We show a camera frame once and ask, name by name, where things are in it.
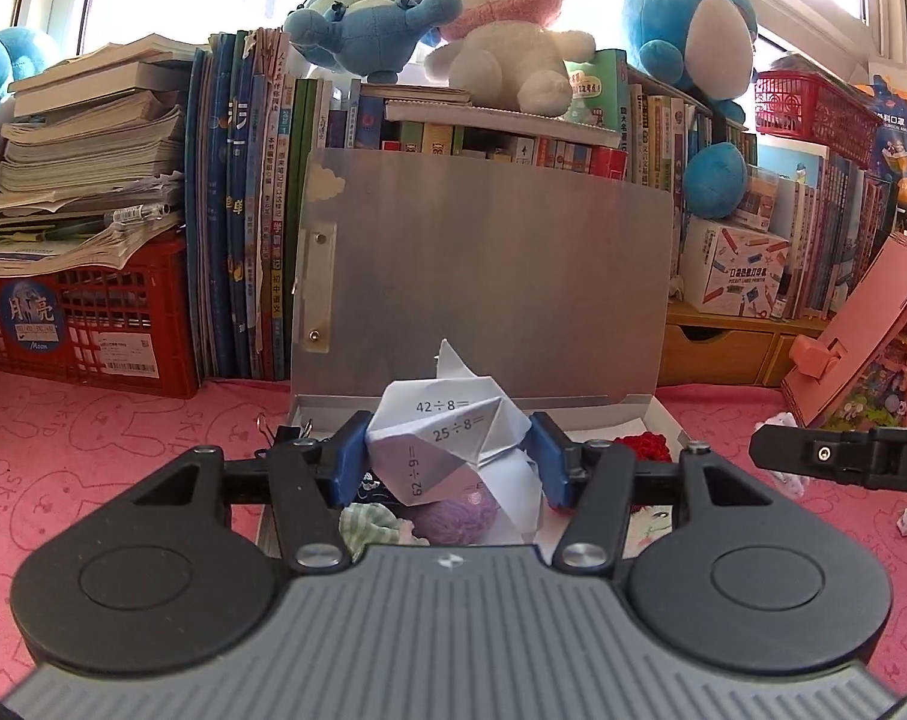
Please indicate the pink rabbit print mat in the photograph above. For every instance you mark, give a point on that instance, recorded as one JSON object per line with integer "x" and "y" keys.
{"x": 85, "y": 450}

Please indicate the purple fuzzy toy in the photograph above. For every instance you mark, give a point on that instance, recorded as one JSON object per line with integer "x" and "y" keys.
{"x": 453, "y": 521}

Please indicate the red plastic crate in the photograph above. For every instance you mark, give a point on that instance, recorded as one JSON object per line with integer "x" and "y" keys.
{"x": 160, "y": 315}

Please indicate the grey cardboard file box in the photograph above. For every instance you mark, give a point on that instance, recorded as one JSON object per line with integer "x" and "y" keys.
{"x": 483, "y": 277}

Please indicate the white printed carton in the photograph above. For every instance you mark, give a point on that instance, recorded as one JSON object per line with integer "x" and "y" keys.
{"x": 731, "y": 270}

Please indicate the blue printed box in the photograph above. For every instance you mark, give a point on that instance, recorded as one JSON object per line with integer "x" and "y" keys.
{"x": 903, "y": 150}

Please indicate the black binder clip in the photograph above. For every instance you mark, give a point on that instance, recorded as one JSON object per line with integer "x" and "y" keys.
{"x": 288, "y": 433}

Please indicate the blue elephant plush toy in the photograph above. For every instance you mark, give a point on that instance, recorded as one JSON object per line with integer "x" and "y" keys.
{"x": 363, "y": 22}

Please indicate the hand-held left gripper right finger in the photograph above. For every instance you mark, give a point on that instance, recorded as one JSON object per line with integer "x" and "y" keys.
{"x": 554, "y": 465}

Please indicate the wooden drawer organizer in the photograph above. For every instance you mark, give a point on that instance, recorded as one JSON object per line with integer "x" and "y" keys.
{"x": 723, "y": 349}

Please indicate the red knitted hat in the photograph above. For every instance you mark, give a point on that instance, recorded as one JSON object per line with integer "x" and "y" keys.
{"x": 644, "y": 446}

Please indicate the red plastic basket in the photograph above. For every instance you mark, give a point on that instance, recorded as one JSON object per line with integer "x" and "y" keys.
{"x": 813, "y": 116}

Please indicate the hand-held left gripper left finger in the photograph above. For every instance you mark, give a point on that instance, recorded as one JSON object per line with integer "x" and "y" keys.
{"x": 352, "y": 457}

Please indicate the row of shelved books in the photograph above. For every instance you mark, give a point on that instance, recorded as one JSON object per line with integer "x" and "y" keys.
{"x": 821, "y": 240}

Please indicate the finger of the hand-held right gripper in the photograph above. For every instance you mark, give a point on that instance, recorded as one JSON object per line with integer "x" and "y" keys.
{"x": 798, "y": 454}

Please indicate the white worksheet paper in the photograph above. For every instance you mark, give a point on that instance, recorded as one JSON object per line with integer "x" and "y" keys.
{"x": 453, "y": 427}

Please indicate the green striped cloth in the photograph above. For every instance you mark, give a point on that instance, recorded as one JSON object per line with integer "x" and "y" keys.
{"x": 371, "y": 525}

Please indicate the stack of flat books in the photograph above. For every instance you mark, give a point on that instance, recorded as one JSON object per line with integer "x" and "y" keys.
{"x": 498, "y": 131}

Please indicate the large blue plush toy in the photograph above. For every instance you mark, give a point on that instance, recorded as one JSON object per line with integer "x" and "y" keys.
{"x": 678, "y": 22}

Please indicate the row of tall blue books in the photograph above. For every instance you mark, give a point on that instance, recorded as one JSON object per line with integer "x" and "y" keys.
{"x": 235, "y": 202}

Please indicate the pink triangular toy house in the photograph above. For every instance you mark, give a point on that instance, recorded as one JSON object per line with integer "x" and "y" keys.
{"x": 866, "y": 330}

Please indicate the stack of paperback books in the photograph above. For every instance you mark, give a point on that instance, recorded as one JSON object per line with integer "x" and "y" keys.
{"x": 85, "y": 142}

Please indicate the cream pink plush toy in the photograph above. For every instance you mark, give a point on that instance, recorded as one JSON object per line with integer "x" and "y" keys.
{"x": 506, "y": 52}

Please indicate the white fuzzy paper bundle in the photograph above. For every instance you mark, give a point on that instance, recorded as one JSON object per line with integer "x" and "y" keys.
{"x": 779, "y": 421}

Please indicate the blue white plush toy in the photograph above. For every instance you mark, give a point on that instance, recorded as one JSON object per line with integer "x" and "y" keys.
{"x": 3, "y": 67}

